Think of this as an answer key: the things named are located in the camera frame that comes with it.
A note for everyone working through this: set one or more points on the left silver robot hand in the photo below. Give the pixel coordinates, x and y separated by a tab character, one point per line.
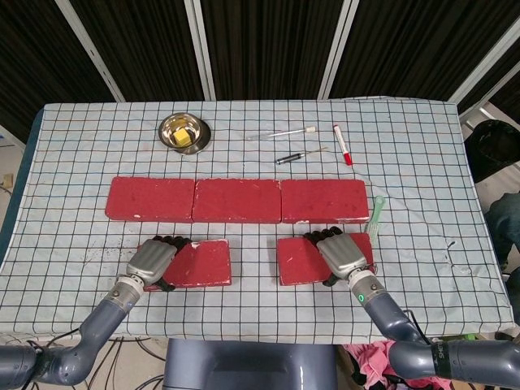
152	258

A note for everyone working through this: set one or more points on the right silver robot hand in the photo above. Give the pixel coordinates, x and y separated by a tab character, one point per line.
341	254

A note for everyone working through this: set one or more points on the red brick with chipped corner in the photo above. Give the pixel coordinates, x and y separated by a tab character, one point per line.
205	264

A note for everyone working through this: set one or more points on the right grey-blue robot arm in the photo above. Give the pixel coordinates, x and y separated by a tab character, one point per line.
390	321

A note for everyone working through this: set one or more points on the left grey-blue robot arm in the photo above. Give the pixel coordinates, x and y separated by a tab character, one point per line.
103	317

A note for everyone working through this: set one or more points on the green plastic comb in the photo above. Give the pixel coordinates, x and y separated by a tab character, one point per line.
375	215

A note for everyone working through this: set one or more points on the checkered light blue tablecloth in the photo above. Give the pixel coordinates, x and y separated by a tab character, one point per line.
252	296

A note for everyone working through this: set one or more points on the red and white marker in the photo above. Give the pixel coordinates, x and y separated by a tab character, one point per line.
342	143

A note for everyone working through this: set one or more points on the pink cloth pile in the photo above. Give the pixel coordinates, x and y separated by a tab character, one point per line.
375	359

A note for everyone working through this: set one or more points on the yellow cube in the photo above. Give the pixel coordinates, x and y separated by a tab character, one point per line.
181	138

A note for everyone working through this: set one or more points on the stainless steel bowl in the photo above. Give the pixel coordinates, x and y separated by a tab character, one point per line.
168	134

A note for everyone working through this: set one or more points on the clear pipette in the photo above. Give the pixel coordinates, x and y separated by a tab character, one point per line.
284	133

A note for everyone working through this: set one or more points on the grey-blue robot torso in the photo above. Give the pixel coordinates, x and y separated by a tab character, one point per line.
252	365

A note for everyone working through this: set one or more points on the dark clothed person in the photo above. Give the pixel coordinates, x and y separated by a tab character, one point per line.
505	227

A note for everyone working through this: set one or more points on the white partition frame post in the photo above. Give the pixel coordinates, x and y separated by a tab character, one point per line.
87	48
485	61
201	48
339	48

